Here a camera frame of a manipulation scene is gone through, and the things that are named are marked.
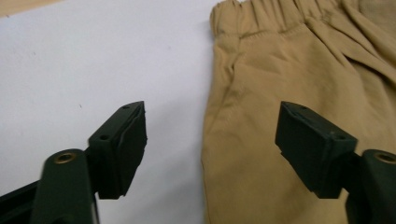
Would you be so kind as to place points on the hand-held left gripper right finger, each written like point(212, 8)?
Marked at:
point(314, 152)

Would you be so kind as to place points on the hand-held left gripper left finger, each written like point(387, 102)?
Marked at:
point(118, 155)

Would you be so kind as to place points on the tan pants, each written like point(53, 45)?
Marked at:
point(264, 77)

